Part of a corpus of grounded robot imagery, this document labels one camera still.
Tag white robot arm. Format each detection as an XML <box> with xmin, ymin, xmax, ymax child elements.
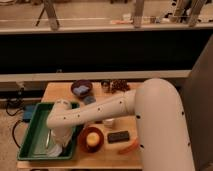
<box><xmin>46</xmin><ymin>78</ymin><xmax>195</xmax><ymax>171</ymax></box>

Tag silver spoon in tray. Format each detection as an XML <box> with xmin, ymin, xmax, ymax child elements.
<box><xmin>45</xmin><ymin>130</ymin><xmax>51</xmax><ymax>149</ymax></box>

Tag green plastic tray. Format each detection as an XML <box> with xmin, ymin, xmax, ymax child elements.
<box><xmin>17</xmin><ymin>102</ymin><xmax>83</xmax><ymax>161</ymax></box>

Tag small metal can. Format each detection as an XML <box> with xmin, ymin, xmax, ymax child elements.
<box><xmin>101</xmin><ymin>80</ymin><xmax>111</xmax><ymax>93</ymax></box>

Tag blue small cup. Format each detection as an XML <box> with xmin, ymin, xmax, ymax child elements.
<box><xmin>83</xmin><ymin>96</ymin><xmax>96</xmax><ymax>105</ymax></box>

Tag blue cloth in bowl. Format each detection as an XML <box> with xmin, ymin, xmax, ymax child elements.
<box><xmin>73</xmin><ymin>85</ymin><xmax>89</xmax><ymax>96</ymax></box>

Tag dark purple bowl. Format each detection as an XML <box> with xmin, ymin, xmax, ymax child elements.
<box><xmin>71</xmin><ymin>80</ymin><xmax>93</xmax><ymax>97</ymax></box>

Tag white cup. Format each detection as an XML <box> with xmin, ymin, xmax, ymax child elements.
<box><xmin>103</xmin><ymin>118</ymin><xmax>115</xmax><ymax>128</ymax></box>

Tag wooden table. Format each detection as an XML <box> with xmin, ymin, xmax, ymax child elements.
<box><xmin>17</xmin><ymin>82</ymin><xmax>142</xmax><ymax>171</ymax></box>

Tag black rectangular sponge block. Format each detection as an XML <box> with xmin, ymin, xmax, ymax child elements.
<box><xmin>107</xmin><ymin>131</ymin><xmax>130</xmax><ymax>143</ymax></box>

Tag yellow apple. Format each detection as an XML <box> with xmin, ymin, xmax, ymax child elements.
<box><xmin>86</xmin><ymin>132</ymin><xmax>100</xmax><ymax>148</ymax></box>

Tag red bowl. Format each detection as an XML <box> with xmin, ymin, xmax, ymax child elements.
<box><xmin>78</xmin><ymin>127</ymin><xmax>104</xmax><ymax>153</ymax></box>

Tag orange carrot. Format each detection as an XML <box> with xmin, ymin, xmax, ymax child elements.
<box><xmin>117</xmin><ymin>138</ymin><xmax>139</xmax><ymax>155</ymax></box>

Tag blue power box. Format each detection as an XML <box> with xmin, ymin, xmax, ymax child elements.
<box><xmin>22</xmin><ymin>105</ymin><xmax>35</xmax><ymax>123</ymax></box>

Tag black cable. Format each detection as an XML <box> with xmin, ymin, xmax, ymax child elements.
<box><xmin>4</xmin><ymin>87</ymin><xmax>26</xmax><ymax>148</ymax></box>

